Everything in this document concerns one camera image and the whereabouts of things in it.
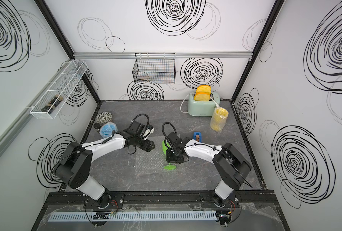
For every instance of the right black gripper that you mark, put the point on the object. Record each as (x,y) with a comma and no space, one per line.
(169,159)

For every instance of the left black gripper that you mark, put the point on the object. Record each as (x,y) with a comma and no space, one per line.
(148,147)

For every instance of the green plastic wine glass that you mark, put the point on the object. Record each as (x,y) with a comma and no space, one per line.
(166,150)

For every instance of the blue plastic wine glass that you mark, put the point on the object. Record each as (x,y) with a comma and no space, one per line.
(108,128)

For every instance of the blue tape dispenser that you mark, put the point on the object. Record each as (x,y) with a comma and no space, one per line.
(197,136)

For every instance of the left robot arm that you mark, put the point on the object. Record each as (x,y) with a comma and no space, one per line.
(73,168)

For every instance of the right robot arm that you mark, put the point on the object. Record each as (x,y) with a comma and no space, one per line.
(231,165)

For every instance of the patterned small bowl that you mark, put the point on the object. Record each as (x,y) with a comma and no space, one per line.
(103,118)

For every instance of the dark spice bottle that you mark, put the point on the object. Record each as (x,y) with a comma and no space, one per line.
(97,127)

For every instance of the mint green toaster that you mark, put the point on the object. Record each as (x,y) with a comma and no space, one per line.
(203,108)

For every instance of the front toast slice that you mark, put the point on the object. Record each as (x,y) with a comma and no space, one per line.
(202,96)

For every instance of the toast slice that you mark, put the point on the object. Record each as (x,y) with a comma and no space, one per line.
(204,89)
(202,96)

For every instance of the back toast slice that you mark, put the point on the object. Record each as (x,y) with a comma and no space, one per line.
(204,89)

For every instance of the dark bottle in shelf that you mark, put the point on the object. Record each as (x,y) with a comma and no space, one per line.
(52,104)

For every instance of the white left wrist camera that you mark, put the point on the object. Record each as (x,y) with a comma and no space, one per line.
(149,130)

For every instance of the white slotted cable duct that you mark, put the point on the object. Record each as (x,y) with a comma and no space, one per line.
(132,216)

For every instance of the black wire basket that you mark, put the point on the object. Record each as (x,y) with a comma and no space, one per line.
(157,68)

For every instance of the white wire shelf basket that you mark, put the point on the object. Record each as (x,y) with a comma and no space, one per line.
(69,85)

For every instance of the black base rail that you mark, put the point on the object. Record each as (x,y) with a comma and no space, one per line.
(204,199)

